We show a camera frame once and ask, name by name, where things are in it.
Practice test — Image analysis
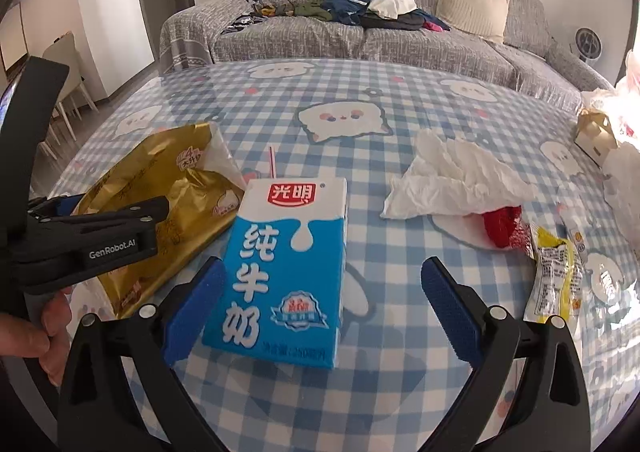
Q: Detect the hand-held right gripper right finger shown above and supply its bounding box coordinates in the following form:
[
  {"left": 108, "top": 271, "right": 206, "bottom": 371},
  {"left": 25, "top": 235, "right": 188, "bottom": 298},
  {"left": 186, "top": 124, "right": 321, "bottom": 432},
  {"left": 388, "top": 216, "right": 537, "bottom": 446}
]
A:
[{"left": 420, "top": 256, "right": 593, "bottom": 452}]

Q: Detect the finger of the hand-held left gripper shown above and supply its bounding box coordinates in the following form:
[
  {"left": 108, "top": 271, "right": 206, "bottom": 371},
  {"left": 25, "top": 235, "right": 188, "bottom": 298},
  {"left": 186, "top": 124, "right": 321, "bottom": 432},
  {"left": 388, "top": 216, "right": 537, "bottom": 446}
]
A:
[
  {"left": 0, "top": 57, "right": 71, "bottom": 214},
  {"left": 27, "top": 195, "right": 171, "bottom": 236}
]

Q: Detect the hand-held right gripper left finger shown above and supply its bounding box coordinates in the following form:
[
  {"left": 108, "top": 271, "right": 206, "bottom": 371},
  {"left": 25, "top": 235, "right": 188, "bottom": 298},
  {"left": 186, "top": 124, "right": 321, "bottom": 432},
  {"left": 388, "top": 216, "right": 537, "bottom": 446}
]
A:
[{"left": 57, "top": 256, "right": 228, "bottom": 452}]

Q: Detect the gold snack bag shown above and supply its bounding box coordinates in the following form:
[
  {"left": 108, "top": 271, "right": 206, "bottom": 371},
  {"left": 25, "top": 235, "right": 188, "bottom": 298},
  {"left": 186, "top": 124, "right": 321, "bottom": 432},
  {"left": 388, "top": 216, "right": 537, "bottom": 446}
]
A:
[{"left": 70, "top": 121, "right": 248, "bottom": 320}]

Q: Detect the blue milk carton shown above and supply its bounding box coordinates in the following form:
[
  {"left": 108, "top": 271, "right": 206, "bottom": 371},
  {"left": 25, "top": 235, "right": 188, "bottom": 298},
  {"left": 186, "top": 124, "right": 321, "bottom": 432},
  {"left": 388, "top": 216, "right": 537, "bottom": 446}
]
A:
[{"left": 201, "top": 146, "right": 348, "bottom": 370}]

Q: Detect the red plastic wrapper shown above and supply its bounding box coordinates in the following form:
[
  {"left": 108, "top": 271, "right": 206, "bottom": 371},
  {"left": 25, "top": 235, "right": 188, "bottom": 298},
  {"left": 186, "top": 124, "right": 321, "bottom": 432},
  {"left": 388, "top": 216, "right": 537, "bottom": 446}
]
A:
[{"left": 440, "top": 204, "right": 533, "bottom": 253}]

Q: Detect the yellow snack wrapper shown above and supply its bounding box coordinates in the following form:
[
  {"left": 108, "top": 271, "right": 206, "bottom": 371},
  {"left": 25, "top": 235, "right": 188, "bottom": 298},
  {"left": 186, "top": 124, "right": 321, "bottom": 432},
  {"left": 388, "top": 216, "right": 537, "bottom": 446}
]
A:
[{"left": 522, "top": 222, "right": 586, "bottom": 325}]

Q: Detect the person's left hand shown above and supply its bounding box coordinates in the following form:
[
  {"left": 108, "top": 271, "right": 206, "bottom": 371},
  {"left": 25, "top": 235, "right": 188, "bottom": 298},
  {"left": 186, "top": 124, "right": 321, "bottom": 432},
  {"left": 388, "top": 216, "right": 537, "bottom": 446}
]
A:
[{"left": 0, "top": 289, "right": 74, "bottom": 388}]

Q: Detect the white dining chair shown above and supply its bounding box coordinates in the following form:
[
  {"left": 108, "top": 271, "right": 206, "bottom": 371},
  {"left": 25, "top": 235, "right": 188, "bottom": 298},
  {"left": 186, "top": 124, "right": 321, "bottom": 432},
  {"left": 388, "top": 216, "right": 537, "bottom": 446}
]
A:
[{"left": 42, "top": 30, "right": 98, "bottom": 140}]

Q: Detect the white framed board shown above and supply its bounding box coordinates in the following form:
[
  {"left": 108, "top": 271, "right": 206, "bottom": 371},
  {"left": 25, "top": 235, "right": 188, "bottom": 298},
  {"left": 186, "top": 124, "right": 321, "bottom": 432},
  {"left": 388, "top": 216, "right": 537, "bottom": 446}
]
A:
[{"left": 0, "top": 2, "right": 28, "bottom": 75}]

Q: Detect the crumpled white tissue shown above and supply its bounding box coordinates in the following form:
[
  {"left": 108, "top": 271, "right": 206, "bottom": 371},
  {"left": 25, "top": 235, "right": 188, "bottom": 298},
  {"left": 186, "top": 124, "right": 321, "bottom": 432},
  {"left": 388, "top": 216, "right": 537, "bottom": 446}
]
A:
[{"left": 380, "top": 128, "right": 536, "bottom": 220}]

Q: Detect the small white sachet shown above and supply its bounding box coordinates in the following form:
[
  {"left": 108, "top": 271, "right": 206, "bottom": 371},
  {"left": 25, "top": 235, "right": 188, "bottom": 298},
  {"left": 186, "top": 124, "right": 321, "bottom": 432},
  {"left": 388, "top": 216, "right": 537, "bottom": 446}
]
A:
[{"left": 560, "top": 212, "right": 589, "bottom": 258}]

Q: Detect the blue checked tablecloth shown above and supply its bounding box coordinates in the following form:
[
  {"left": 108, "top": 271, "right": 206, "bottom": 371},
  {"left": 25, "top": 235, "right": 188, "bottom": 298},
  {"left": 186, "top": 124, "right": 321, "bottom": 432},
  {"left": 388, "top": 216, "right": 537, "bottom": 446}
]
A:
[{"left": 30, "top": 57, "right": 640, "bottom": 452}]

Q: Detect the patterned dark cloth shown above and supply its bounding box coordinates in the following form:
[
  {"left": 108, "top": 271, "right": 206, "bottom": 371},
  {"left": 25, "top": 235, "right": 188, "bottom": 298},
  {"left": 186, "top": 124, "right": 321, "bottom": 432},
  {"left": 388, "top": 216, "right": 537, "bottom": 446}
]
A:
[{"left": 222, "top": 14, "right": 264, "bottom": 36}]

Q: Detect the brown paper box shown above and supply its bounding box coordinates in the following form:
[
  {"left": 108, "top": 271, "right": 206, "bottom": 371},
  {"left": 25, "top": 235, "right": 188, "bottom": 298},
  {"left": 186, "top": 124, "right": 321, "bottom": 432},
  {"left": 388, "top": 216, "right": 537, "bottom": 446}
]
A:
[{"left": 574, "top": 107, "right": 621, "bottom": 165}]

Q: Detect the grey sofa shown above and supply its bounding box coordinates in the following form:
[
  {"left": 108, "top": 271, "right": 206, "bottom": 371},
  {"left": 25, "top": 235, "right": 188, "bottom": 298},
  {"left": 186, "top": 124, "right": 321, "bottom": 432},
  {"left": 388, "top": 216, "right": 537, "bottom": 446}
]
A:
[{"left": 160, "top": 0, "right": 613, "bottom": 105}]

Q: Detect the olive garment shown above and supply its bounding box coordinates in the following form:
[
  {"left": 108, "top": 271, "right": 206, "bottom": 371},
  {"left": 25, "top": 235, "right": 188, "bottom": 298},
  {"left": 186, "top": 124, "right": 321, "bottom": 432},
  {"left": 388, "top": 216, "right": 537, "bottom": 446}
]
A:
[{"left": 292, "top": 0, "right": 333, "bottom": 21}]

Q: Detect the translucent plastic bag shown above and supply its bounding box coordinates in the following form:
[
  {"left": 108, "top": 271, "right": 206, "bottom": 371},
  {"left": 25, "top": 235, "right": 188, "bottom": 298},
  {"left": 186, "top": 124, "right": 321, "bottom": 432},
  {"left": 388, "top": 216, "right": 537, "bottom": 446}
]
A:
[{"left": 580, "top": 49, "right": 640, "bottom": 143}]

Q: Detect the black garment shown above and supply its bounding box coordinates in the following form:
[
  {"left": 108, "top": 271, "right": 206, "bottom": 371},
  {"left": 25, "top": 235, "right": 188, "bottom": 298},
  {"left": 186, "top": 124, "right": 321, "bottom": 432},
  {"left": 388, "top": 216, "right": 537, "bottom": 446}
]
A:
[{"left": 360, "top": 12, "right": 427, "bottom": 32}]

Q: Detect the white fan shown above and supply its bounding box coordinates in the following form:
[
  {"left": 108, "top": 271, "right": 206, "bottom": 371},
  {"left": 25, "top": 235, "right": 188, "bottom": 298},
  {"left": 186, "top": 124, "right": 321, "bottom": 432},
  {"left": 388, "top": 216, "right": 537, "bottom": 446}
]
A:
[{"left": 574, "top": 27, "right": 607, "bottom": 64}]

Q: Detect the cream pillow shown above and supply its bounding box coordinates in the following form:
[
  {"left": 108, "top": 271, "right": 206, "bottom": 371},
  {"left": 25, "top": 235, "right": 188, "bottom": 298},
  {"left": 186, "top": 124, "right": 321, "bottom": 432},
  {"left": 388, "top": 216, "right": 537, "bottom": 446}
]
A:
[{"left": 436, "top": 0, "right": 512, "bottom": 44}]

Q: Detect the blue jacket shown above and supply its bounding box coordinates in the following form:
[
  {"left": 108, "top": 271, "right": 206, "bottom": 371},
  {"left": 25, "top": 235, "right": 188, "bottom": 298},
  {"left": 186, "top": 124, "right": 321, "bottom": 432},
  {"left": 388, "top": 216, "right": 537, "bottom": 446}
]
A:
[{"left": 320, "top": 0, "right": 396, "bottom": 26}]

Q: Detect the white garment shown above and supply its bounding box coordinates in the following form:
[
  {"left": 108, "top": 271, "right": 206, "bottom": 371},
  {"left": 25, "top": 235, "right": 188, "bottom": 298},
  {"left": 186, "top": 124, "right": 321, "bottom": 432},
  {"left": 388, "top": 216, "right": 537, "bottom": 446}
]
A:
[{"left": 367, "top": 0, "right": 418, "bottom": 18}]

